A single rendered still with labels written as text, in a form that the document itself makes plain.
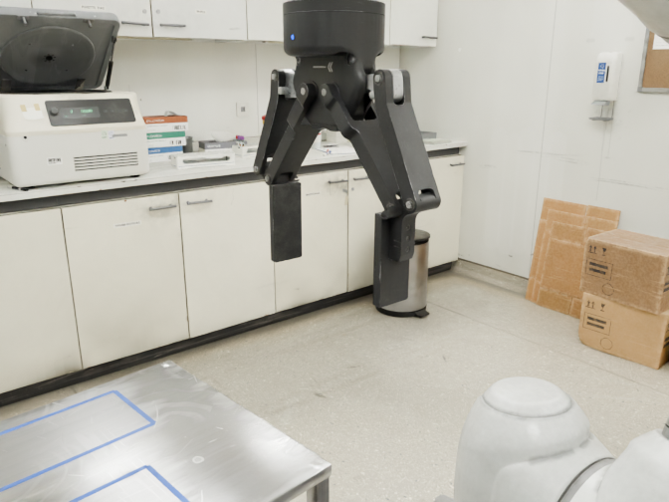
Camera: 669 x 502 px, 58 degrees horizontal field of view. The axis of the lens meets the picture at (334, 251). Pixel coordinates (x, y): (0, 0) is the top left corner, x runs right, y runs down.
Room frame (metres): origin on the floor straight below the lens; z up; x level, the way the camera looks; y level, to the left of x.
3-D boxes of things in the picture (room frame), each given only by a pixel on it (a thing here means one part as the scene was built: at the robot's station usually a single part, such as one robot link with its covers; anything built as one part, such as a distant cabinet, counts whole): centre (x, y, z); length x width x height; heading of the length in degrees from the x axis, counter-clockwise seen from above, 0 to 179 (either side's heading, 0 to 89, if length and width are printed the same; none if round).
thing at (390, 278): (0.42, -0.04, 1.22); 0.03 x 0.01 x 0.07; 129
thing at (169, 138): (3.15, 0.91, 1.01); 0.23 x 0.12 x 0.08; 128
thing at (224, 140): (3.32, 0.61, 0.97); 0.24 x 0.12 x 0.13; 118
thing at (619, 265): (2.78, -1.48, 0.42); 0.40 x 0.30 x 0.28; 36
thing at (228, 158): (2.95, 0.65, 0.93); 0.30 x 0.10 x 0.06; 121
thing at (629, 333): (2.78, -1.50, 0.14); 0.41 x 0.31 x 0.28; 43
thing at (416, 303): (3.29, -0.40, 0.23); 0.38 x 0.31 x 0.46; 39
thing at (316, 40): (0.47, 0.00, 1.36); 0.08 x 0.07 x 0.09; 39
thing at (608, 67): (3.22, -1.41, 1.31); 0.13 x 0.11 x 0.26; 129
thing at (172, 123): (3.16, 0.89, 1.10); 0.24 x 0.13 x 0.10; 128
